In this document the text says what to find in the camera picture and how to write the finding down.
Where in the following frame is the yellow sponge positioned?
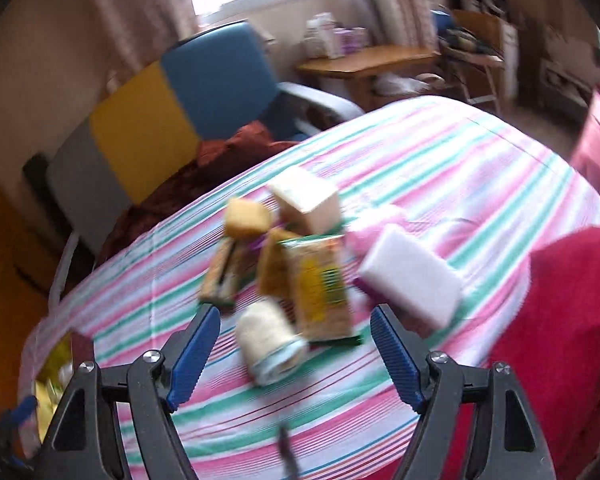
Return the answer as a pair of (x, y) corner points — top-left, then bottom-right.
(224, 197), (273, 238)
(257, 227), (301, 298)

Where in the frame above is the yellow plastic bag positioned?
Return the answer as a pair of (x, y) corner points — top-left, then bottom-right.
(32, 332), (76, 446)

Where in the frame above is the pink fluffy cloth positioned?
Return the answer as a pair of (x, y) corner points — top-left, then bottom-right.
(342, 205), (408, 266)

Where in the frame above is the white sponge with purple layer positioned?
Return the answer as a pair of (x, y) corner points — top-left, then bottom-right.
(355, 224), (463, 328)

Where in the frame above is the snack packet with yellow label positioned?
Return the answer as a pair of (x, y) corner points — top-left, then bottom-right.
(280, 232), (363, 348)

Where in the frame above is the purple pink container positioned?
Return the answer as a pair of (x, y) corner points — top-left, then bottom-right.
(332, 27), (368, 56)

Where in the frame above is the pink patterned curtain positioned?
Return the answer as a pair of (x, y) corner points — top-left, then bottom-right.
(80, 0), (201, 76)
(355, 0), (441, 56)

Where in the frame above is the rust brown blanket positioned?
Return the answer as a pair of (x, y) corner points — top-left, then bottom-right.
(97, 122), (301, 261)

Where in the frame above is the wooden side table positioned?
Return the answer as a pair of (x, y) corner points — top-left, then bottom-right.
(295, 45), (441, 111)

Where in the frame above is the white plastic bag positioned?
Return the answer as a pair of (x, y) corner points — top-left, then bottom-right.
(375, 72), (446, 96)

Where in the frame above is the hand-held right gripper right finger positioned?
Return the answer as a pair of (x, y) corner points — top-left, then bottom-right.
(370, 304), (556, 480)

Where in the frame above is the pink green striped sheet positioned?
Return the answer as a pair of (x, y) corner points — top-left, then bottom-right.
(20, 95), (600, 480)

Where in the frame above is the red garment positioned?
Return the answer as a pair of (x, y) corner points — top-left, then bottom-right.
(445, 227), (600, 480)

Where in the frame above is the beige cardboard box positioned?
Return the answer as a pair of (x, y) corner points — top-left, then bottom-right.
(267, 166), (342, 236)

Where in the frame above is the blue yellow grey armchair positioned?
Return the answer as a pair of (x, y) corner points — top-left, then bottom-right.
(22, 20), (366, 261)

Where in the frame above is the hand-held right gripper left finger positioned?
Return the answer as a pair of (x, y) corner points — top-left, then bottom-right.
(32, 304), (222, 480)

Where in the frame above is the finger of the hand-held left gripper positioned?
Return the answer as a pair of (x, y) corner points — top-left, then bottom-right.
(0, 395), (38, 461)

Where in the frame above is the snack packet with black stripe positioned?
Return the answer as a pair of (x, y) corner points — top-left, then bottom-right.
(200, 237), (253, 311)

